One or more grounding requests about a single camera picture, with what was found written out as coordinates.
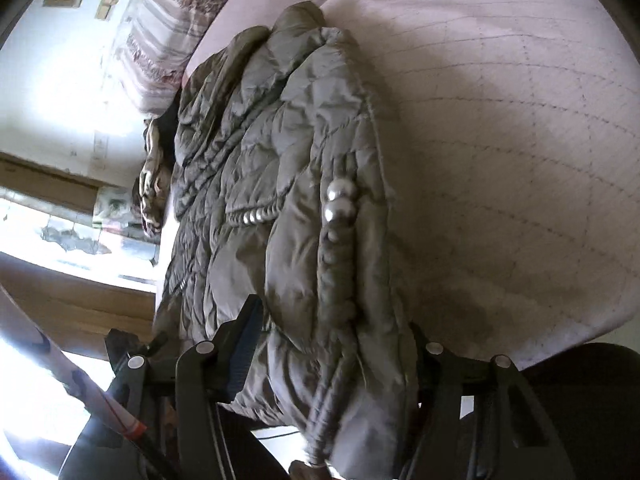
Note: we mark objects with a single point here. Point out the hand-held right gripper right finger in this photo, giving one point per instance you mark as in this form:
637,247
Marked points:
440,375

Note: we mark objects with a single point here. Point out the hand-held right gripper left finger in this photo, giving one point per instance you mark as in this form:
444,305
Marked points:
245,340

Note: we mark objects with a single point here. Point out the olive quilted jacket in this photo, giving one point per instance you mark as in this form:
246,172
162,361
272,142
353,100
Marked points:
300,160

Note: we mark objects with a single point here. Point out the dark round seat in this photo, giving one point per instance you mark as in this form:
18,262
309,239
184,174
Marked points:
590,400

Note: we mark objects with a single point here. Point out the wooden board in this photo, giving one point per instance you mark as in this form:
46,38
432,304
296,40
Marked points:
75,305

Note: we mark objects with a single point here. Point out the brown patterned cloth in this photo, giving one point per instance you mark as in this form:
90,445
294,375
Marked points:
150,185

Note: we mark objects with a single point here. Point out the white printed tube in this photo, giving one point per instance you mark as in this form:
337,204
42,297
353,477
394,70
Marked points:
60,360

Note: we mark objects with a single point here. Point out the floral picture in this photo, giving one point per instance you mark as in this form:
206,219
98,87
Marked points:
112,205

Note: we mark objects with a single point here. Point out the long striped floral cushion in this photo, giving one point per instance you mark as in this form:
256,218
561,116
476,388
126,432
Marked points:
165,20

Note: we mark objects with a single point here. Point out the pink bolster cushion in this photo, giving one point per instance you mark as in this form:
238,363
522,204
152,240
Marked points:
260,0

